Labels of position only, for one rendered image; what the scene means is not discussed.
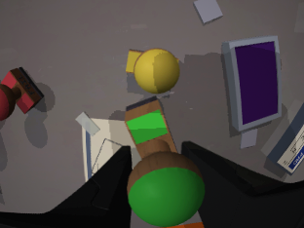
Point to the cream inspection card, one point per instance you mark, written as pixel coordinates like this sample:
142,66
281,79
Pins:
101,139

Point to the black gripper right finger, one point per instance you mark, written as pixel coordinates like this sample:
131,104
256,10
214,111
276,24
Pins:
236,197

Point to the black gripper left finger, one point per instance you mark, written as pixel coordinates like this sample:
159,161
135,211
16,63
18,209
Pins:
102,202

